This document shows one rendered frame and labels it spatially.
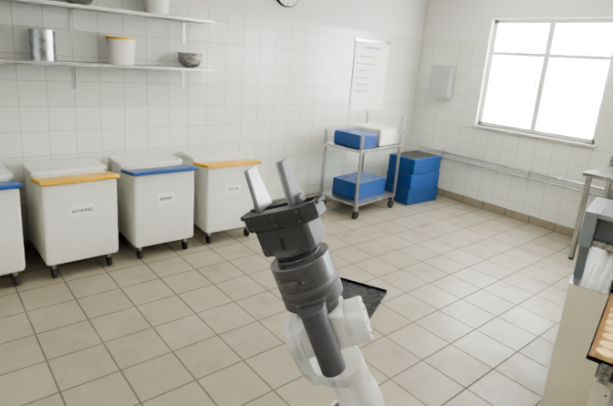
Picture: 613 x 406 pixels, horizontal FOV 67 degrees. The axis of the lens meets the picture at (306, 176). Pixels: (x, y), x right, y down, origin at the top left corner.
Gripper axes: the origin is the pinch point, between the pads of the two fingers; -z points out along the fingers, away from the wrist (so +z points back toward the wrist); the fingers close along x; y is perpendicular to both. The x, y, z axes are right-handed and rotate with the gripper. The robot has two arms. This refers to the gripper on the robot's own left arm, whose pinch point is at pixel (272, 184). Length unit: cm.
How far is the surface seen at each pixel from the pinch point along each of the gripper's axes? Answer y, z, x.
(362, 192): -423, 127, -176
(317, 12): -453, -80, -171
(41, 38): -185, -104, -271
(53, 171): -166, -12, -295
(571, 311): -157, 124, 22
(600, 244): -163, 96, 39
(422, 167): -513, 137, -126
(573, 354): -153, 144, 18
